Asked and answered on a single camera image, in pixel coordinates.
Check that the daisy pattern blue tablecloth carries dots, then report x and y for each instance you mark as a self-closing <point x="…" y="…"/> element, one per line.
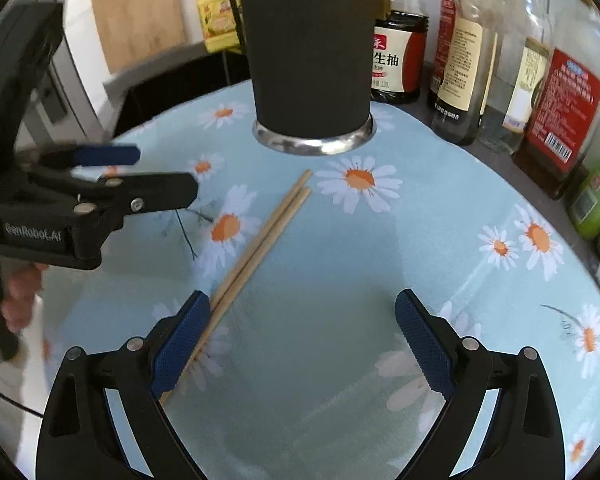
<point x="307" y="375"/>

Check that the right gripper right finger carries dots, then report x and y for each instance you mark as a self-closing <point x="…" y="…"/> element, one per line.
<point x="524" y="438"/>

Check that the red label oil bottle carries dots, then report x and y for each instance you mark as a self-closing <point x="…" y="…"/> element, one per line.
<point x="568" y="111"/>

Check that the wooden cutting board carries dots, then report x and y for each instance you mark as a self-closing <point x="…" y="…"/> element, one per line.
<point x="131" y="31"/>

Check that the cream label vinegar bottle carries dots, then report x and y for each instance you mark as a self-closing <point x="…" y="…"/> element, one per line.
<point x="467" y="71"/>

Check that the black kitchen sink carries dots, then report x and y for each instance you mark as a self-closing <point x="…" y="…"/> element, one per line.
<point x="150" y="98"/>

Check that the wooden chopstick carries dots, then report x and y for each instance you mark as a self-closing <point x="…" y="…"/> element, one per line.
<point x="248" y="263"/>
<point x="258" y="239"/>

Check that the yellow detergent bottle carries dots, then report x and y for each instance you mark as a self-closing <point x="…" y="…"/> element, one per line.
<point x="218" y="25"/>

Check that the green label bottle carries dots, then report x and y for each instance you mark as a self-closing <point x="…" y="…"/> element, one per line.
<point x="584" y="210"/>

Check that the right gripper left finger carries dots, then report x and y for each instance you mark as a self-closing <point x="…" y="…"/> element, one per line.
<point x="78" y="439"/>

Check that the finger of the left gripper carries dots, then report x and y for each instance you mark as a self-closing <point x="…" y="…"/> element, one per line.
<point x="117" y="198"/>
<point x="69" y="155"/>

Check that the left hand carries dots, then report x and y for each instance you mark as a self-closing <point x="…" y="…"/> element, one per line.
<point x="21" y="289"/>

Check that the black chopstick holder cup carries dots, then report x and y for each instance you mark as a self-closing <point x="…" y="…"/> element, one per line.
<point x="310" y="63"/>

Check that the dark soy sauce bottle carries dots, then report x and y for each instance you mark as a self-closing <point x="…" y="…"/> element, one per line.
<point x="398" y="57"/>

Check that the clear yellow cap bottle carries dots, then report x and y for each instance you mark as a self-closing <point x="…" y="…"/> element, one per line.
<point x="520" y="65"/>

